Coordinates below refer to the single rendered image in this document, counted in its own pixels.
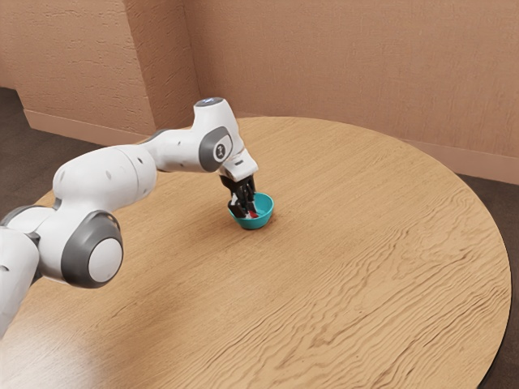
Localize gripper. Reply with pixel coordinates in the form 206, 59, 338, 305
219, 173, 256, 216

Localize teal bowl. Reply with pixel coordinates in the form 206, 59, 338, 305
227, 192, 276, 231

